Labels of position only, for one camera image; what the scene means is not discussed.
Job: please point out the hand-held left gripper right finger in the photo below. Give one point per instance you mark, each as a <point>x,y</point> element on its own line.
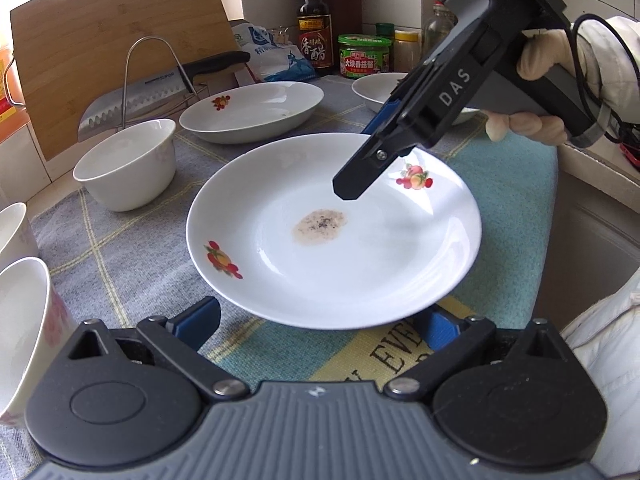
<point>440,329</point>

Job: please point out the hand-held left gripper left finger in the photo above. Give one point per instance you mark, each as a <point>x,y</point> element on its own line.
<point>196,319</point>

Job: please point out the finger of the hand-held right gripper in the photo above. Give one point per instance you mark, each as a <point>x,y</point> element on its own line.
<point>380,117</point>
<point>360,175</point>

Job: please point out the fruit print white plate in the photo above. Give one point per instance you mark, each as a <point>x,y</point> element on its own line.
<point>280,270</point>
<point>260,110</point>

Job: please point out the white porcelain bowl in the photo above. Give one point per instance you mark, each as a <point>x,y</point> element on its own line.
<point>375,92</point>
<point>20,335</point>
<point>12,240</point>
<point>125,185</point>

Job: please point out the person's right forearm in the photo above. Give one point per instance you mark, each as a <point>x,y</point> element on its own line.
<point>617,60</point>

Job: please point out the person's right hand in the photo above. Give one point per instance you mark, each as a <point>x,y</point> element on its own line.
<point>542,55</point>

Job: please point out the red cap glass bottle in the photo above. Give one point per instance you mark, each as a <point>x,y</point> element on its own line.
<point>437,30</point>

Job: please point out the green lid sauce jar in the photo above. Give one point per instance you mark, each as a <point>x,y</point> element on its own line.
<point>365,60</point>

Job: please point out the yellow lid spice jar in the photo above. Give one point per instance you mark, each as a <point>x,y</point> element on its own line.
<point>406,52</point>

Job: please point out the green cap jar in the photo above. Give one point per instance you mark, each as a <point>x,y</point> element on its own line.
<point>385,30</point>

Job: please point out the checked table cloth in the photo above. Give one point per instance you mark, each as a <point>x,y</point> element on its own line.
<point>125,260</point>

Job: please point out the dark vinegar bottle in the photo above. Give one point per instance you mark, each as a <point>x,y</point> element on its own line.
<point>315,45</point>

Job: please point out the dark red knife block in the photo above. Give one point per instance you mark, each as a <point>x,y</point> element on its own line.
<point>345,20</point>

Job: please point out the clean fruit print white plate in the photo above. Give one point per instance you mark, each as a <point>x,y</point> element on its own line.
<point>260,110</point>

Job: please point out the white blue salt bag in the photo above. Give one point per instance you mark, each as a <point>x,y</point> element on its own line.
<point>275,55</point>

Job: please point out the metal binder clip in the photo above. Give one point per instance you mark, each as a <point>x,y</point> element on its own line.
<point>283,34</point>

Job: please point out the person's white jacket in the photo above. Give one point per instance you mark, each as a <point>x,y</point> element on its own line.
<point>610,370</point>

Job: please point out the kitchen sink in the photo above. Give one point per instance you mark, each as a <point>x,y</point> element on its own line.
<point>590,220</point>

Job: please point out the red plastic item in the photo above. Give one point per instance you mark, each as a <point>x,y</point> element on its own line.
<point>631,154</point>

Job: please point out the bamboo cutting board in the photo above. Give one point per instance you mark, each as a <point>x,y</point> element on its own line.
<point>100,20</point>

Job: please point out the orange cooking wine bottle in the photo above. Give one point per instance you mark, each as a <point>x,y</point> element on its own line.
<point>7,90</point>

